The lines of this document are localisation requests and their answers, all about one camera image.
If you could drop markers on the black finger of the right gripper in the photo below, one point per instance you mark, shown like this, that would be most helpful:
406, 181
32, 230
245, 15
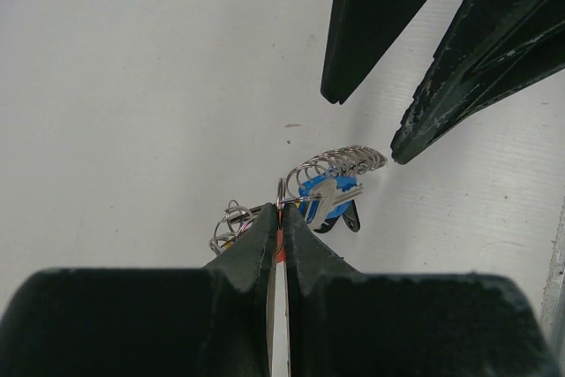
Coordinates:
359, 34
491, 50

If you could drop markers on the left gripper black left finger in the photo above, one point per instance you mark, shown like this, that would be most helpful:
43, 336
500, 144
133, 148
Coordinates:
216, 320

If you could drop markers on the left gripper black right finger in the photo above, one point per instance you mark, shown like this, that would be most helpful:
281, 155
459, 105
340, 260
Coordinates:
343, 322

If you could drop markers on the red key tag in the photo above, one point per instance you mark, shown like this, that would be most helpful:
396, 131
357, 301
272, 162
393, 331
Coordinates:
278, 333

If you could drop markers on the metal keyring holder with rings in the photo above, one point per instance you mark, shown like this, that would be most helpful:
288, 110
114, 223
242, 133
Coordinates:
351, 161

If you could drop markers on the blue key tag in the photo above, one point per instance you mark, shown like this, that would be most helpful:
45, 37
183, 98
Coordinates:
327, 198

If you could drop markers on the black key fob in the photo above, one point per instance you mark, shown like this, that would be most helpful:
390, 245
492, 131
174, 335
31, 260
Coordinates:
347, 212

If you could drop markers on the aluminium mounting rail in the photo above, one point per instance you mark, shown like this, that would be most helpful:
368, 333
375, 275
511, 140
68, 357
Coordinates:
552, 307

